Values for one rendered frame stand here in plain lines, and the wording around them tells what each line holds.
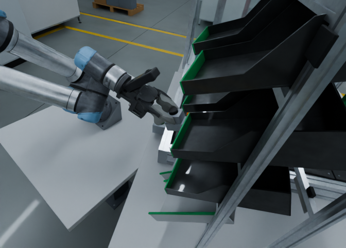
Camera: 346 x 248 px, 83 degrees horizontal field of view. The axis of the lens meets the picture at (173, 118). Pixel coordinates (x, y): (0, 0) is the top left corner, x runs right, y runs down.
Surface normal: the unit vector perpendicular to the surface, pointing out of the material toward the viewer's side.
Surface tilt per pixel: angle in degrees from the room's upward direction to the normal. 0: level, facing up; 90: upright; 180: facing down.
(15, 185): 0
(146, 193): 0
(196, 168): 25
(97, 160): 0
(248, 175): 90
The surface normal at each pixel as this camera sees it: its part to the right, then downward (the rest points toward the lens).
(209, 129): -0.30, -0.79
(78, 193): 0.10, -0.73
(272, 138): -0.19, 0.65
